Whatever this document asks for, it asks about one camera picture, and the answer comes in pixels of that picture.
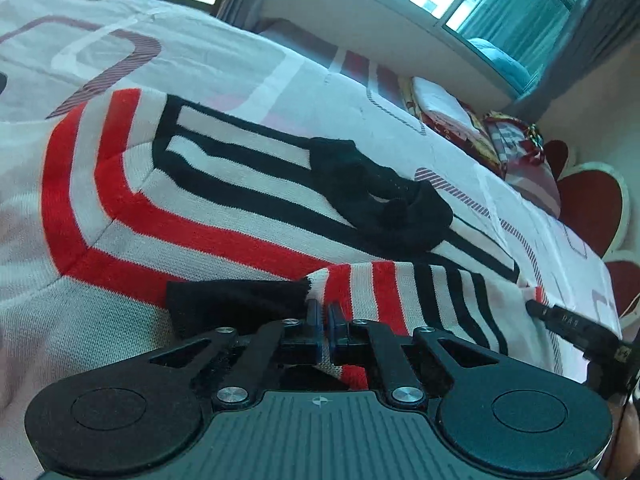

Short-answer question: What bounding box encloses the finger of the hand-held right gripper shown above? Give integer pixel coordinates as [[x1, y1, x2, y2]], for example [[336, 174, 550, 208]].
[[525, 299, 625, 357]]

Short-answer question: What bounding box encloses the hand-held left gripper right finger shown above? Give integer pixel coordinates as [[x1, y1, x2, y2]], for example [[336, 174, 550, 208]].
[[327, 302, 501, 406]]

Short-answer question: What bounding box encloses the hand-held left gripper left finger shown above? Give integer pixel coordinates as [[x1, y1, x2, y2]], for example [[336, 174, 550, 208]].
[[147, 300, 323, 408]]

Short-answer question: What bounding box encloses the red white black striped sweater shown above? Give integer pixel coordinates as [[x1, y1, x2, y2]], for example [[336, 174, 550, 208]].
[[42, 88, 566, 392]]

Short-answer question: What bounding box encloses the person's right hand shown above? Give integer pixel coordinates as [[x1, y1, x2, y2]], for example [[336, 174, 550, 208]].
[[604, 395, 640, 480]]

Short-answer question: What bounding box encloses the red white scalloped headboard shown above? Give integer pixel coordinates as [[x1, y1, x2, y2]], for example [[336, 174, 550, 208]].
[[541, 139, 640, 322]]

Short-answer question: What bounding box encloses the red patterned pillow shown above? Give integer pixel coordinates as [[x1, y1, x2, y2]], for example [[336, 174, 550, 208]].
[[481, 111, 564, 219]]

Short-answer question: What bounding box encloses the teal curtain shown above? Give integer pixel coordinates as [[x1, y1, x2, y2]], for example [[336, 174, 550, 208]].
[[447, 0, 573, 92]]

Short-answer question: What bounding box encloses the patterned pink white bed sheet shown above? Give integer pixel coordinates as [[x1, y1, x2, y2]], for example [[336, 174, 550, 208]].
[[0, 0, 625, 480]]

